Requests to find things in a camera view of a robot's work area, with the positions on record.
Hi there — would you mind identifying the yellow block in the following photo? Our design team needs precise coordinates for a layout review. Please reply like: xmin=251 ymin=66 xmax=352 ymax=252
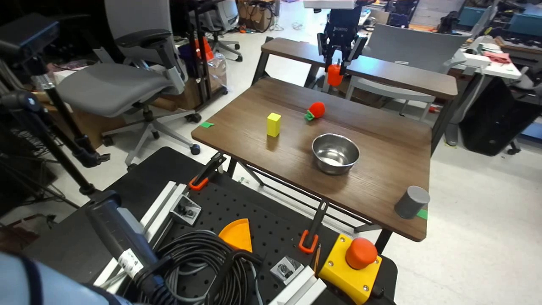
xmin=266 ymin=111 xmax=284 ymax=138

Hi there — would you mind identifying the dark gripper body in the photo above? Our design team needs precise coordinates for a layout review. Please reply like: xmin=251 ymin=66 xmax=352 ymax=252
xmin=323 ymin=6 xmax=364 ymax=50

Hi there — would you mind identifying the black cable coil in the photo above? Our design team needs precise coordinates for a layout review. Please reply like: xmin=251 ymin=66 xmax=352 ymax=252
xmin=134 ymin=227 xmax=268 ymax=305

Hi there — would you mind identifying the white cluttered desk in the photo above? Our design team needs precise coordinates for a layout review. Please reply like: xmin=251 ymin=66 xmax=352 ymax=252
xmin=449 ymin=33 xmax=525 ymax=81

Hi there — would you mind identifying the red bell pepper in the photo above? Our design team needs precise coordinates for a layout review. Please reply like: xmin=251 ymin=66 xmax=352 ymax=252
xmin=325 ymin=62 xmax=345 ymax=89

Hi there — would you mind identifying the red toy tomato green leaf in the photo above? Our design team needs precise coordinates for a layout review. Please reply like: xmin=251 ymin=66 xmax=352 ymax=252
xmin=303 ymin=99 xmax=329 ymax=123

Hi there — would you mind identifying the long aluminium rail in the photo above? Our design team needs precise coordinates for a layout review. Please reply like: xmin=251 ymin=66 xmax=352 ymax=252
xmin=91 ymin=179 xmax=190 ymax=289

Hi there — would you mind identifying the black perforated base board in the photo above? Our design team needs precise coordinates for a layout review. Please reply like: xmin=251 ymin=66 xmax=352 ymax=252
xmin=22 ymin=145 xmax=398 ymax=305

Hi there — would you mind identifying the grey chair behind bench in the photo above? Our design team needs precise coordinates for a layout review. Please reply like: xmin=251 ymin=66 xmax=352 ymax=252
xmin=344 ymin=23 xmax=471 ymax=116

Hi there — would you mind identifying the grey cylinder cup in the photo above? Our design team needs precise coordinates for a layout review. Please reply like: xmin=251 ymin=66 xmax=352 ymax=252
xmin=393 ymin=184 xmax=432 ymax=220

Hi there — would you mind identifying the black tripod stand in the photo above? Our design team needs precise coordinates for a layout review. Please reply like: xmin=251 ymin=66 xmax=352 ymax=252
xmin=0 ymin=13 xmax=112 ymax=198

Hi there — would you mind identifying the yellow emergency stop red button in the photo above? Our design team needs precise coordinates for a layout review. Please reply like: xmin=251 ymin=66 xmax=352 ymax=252
xmin=317 ymin=232 xmax=384 ymax=305

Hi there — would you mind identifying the grey office chair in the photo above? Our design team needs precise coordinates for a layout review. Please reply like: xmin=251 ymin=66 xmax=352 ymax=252
xmin=54 ymin=0 xmax=205 ymax=166

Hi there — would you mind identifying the long wooden bench table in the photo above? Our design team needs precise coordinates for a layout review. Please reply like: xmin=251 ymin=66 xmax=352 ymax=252
xmin=251 ymin=35 xmax=461 ymax=155

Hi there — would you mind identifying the orange triangular plastic piece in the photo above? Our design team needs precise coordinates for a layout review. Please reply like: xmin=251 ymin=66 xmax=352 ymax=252
xmin=217 ymin=216 xmax=254 ymax=254

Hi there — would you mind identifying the black bag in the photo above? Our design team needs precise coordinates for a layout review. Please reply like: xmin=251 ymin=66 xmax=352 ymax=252
xmin=457 ymin=74 xmax=542 ymax=157

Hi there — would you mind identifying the orange black clamp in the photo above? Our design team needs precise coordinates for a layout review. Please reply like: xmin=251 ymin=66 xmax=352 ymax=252
xmin=296 ymin=199 xmax=330 ymax=255
xmin=186 ymin=150 xmax=227 ymax=193

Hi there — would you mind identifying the steel bowl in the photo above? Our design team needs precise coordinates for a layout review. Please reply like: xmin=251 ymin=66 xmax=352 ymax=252
xmin=310 ymin=132 xmax=362 ymax=176

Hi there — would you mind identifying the short aluminium rail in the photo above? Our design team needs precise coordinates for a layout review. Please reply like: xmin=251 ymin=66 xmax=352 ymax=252
xmin=268 ymin=264 xmax=329 ymax=305

